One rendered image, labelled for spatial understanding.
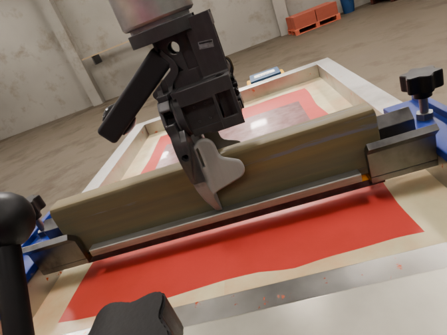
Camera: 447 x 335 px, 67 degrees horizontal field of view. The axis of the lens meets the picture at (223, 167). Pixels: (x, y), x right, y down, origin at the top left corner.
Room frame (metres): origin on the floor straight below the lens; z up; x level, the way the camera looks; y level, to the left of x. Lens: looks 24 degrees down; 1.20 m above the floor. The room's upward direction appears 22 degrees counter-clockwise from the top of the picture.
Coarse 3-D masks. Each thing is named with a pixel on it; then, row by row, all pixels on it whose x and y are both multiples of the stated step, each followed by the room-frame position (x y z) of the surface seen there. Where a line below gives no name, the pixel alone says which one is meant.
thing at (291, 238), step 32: (288, 96) 0.82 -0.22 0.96; (256, 128) 0.69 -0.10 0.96; (352, 192) 0.35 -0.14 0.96; (384, 192) 0.32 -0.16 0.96; (256, 224) 0.36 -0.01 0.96; (288, 224) 0.33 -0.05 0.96; (320, 224) 0.31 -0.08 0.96; (352, 224) 0.29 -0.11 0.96; (384, 224) 0.27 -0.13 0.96; (416, 224) 0.26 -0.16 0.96; (256, 256) 0.30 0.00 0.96; (288, 256) 0.28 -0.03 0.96; (320, 256) 0.26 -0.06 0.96
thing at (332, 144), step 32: (288, 128) 0.36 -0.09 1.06; (320, 128) 0.33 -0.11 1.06; (352, 128) 0.33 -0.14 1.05; (256, 160) 0.35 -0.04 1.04; (288, 160) 0.34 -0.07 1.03; (320, 160) 0.33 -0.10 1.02; (352, 160) 0.33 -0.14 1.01; (96, 192) 0.40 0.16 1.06; (128, 192) 0.38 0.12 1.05; (160, 192) 0.37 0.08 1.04; (192, 192) 0.36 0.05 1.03; (224, 192) 0.36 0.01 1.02; (256, 192) 0.35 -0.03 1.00; (64, 224) 0.40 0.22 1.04; (96, 224) 0.39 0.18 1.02; (128, 224) 0.38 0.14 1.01; (160, 224) 0.38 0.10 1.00
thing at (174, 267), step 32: (160, 160) 0.73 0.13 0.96; (128, 256) 0.40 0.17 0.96; (160, 256) 0.37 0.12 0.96; (192, 256) 0.35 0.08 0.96; (224, 256) 0.32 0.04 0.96; (96, 288) 0.36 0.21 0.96; (128, 288) 0.33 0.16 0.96; (160, 288) 0.31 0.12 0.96; (192, 288) 0.29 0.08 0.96; (64, 320) 0.32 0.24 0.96
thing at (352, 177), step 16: (336, 176) 0.33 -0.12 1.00; (352, 176) 0.32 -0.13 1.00; (288, 192) 0.33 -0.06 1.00; (304, 192) 0.33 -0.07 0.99; (320, 192) 0.32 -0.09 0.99; (224, 208) 0.35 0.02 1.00; (240, 208) 0.34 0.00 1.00; (256, 208) 0.34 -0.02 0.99; (176, 224) 0.36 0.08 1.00; (192, 224) 0.35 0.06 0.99; (112, 240) 0.39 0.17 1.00; (128, 240) 0.37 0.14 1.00; (144, 240) 0.37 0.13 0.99
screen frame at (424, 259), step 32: (320, 64) 0.86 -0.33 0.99; (256, 96) 0.91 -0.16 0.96; (352, 96) 0.60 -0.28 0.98; (384, 96) 0.51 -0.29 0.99; (160, 128) 0.97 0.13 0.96; (128, 160) 0.78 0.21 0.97; (416, 256) 0.19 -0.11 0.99; (32, 288) 0.37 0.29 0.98; (256, 288) 0.22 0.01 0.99; (288, 288) 0.21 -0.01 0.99; (320, 288) 0.19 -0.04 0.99; (0, 320) 0.32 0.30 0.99; (192, 320) 0.21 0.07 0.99
